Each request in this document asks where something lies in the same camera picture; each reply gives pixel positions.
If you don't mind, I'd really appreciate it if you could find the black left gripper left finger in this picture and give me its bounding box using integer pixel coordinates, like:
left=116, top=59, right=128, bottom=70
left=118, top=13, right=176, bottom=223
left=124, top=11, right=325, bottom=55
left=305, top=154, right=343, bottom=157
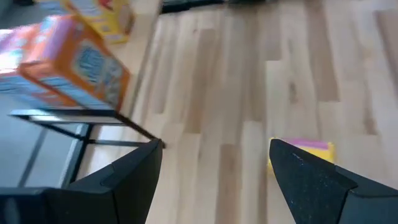
left=67, top=139, right=164, bottom=224

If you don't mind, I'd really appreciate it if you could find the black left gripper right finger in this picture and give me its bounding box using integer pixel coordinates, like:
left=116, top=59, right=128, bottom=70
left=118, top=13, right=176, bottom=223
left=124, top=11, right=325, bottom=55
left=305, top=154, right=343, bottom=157
left=269, top=139, right=358, bottom=224

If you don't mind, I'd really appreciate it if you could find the yellow Corn Pops cereal box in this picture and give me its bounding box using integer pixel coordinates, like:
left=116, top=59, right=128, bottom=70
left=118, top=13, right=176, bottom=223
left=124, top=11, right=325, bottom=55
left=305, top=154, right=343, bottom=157
left=62, top=0, right=135, bottom=44
left=267, top=138, right=336, bottom=175

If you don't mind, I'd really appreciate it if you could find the black-framed wooden shelf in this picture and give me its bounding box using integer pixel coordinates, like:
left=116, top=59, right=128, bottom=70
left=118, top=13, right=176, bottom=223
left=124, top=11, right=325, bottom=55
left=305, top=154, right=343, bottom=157
left=0, top=0, right=167, bottom=189

